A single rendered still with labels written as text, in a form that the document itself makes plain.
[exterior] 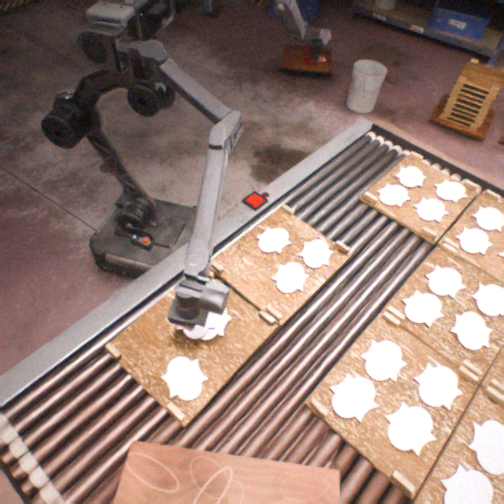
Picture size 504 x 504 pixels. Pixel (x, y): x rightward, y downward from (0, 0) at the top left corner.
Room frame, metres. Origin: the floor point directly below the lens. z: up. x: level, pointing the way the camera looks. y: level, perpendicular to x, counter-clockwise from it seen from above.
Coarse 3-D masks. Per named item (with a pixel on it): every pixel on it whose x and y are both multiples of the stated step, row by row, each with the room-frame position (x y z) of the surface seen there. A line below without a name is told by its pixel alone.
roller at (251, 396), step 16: (400, 240) 1.08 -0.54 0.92; (384, 256) 0.99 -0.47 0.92; (368, 272) 0.91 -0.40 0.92; (352, 288) 0.83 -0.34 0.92; (336, 304) 0.75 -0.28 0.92; (320, 320) 0.69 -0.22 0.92; (304, 336) 0.62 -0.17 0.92; (288, 352) 0.56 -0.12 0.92; (272, 368) 0.51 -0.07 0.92; (256, 384) 0.45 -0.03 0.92; (240, 400) 0.40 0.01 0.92; (256, 400) 0.41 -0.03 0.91; (224, 416) 0.35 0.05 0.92; (240, 416) 0.36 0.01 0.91; (208, 432) 0.31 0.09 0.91; (224, 432) 0.31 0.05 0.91; (192, 448) 0.26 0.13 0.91; (208, 448) 0.27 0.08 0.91
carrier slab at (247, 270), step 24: (288, 216) 1.13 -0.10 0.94; (240, 240) 0.98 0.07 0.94; (288, 240) 1.01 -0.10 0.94; (312, 240) 1.02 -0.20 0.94; (240, 264) 0.87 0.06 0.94; (264, 264) 0.88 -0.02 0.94; (336, 264) 0.91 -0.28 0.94; (240, 288) 0.77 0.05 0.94; (264, 288) 0.78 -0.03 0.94; (312, 288) 0.80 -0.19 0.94; (288, 312) 0.70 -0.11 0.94
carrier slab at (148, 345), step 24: (240, 312) 0.68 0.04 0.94; (120, 336) 0.55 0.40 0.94; (144, 336) 0.56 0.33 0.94; (168, 336) 0.57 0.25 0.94; (216, 336) 0.58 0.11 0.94; (240, 336) 0.59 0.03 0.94; (264, 336) 0.60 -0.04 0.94; (120, 360) 0.48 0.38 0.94; (144, 360) 0.48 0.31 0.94; (168, 360) 0.49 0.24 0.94; (192, 360) 0.50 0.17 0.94; (216, 360) 0.51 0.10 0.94; (240, 360) 0.51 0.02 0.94; (144, 384) 0.41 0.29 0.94; (216, 384) 0.43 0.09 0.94; (192, 408) 0.36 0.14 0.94
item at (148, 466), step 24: (144, 456) 0.21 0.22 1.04; (168, 456) 0.21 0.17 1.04; (192, 456) 0.22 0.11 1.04; (216, 456) 0.22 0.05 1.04; (240, 456) 0.23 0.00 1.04; (120, 480) 0.15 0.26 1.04; (144, 480) 0.16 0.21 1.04; (168, 480) 0.16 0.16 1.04; (192, 480) 0.17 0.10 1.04; (216, 480) 0.17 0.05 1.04; (240, 480) 0.18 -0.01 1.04; (264, 480) 0.18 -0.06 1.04; (288, 480) 0.19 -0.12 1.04; (312, 480) 0.19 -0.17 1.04; (336, 480) 0.20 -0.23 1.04
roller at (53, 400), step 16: (352, 160) 1.54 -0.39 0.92; (336, 176) 1.42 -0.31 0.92; (320, 192) 1.32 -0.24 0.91; (96, 368) 0.45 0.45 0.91; (64, 384) 0.40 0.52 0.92; (80, 384) 0.40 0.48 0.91; (48, 400) 0.35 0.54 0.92; (64, 400) 0.36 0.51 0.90; (32, 416) 0.30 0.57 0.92; (0, 432) 0.25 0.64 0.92; (16, 432) 0.26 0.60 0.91; (0, 448) 0.22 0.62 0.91
